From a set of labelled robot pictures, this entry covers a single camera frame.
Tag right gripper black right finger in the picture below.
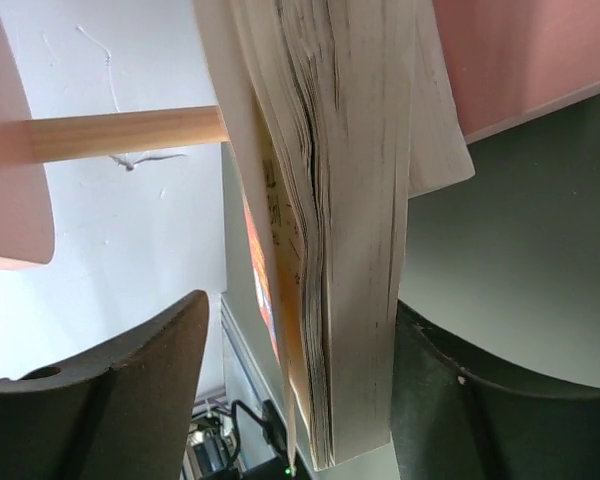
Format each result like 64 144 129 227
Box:
391 303 600 479

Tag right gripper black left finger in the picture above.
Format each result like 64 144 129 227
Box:
0 290 209 479

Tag orange paperback book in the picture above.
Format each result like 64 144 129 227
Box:
194 1 415 470

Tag light blue maze activity book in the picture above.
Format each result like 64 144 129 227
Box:
409 1 475 198

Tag pink three-tier shelf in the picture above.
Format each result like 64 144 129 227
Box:
0 1 600 270

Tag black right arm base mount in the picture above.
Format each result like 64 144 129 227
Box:
179 400 311 479

